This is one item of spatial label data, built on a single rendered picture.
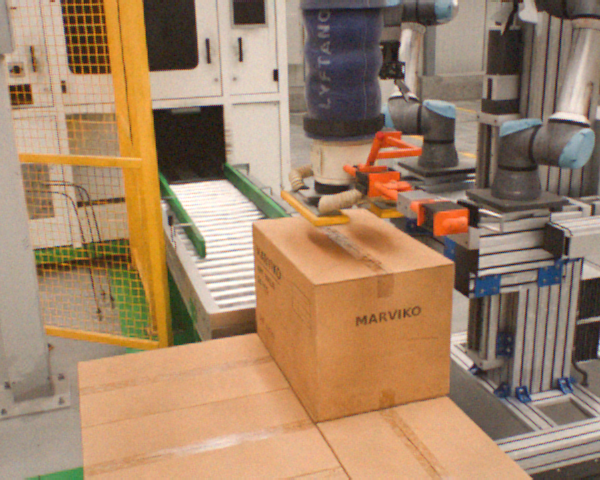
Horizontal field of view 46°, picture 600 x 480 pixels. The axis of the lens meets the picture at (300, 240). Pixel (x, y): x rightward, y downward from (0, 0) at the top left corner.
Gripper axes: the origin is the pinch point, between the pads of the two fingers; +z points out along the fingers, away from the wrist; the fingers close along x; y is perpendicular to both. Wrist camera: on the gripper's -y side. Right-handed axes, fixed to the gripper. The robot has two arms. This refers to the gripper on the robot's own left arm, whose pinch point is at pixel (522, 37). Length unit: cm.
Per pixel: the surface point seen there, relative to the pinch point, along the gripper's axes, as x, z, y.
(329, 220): -13, 45, 47
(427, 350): -1, 82, 23
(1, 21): -133, -7, 128
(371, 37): -20.4, -0.6, 31.5
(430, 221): 30, 35, 40
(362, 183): -5, 34, 40
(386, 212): -13, 45, 30
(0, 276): -138, 92, 144
